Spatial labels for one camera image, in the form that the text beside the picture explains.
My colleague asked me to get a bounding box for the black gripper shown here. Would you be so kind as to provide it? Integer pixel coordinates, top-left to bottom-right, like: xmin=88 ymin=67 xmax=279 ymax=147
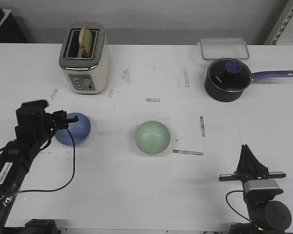
xmin=15 ymin=104 xmax=79 ymax=146
xmin=218 ymin=144 xmax=286 ymax=202

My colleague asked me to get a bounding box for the green bowl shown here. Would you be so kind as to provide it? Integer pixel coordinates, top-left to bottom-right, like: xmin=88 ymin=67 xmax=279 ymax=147
xmin=134 ymin=120 xmax=170 ymax=155

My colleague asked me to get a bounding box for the cream and silver toaster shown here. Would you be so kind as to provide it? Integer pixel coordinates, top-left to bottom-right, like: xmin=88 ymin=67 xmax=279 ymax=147
xmin=59 ymin=22 xmax=110 ymax=95

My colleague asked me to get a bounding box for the white slotted shelf rack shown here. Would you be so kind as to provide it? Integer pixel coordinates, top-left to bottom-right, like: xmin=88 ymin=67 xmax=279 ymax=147
xmin=263 ymin=0 xmax=293 ymax=45

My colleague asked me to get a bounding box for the blue bowl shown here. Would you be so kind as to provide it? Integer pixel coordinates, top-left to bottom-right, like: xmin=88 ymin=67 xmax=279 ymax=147
xmin=55 ymin=112 xmax=91 ymax=146

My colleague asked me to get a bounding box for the glass pot lid blue knob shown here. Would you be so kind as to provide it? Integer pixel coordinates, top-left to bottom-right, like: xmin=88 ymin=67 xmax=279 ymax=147
xmin=207 ymin=58 xmax=252 ymax=93

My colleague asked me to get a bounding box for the toast slice in toaster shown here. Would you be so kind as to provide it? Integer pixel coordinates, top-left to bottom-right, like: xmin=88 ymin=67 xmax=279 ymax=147
xmin=79 ymin=27 xmax=93 ymax=58

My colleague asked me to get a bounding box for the dark blue saucepan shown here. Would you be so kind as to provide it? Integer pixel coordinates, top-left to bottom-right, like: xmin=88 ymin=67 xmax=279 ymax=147
xmin=205 ymin=70 xmax=293 ymax=102

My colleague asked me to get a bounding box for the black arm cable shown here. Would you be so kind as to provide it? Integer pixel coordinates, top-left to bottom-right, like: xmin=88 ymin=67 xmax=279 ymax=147
xmin=12 ymin=128 xmax=76 ymax=195
xmin=225 ymin=190 xmax=253 ymax=224

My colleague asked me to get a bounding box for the black box with white edge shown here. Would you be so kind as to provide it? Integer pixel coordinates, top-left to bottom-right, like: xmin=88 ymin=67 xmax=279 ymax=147
xmin=0 ymin=9 xmax=28 ymax=43

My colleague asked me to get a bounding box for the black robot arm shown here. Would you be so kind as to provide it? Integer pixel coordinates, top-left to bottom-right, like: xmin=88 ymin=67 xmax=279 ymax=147
xmin=218 ymin=144 xmax=292 ymax=234
xmin=0 ymin=104 xmax=79 ymax=234

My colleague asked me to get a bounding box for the clear plastic container blue rim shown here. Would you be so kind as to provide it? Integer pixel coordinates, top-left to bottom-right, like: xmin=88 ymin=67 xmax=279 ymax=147
xmin=198 ymin=38 xmax=250 ymax=60

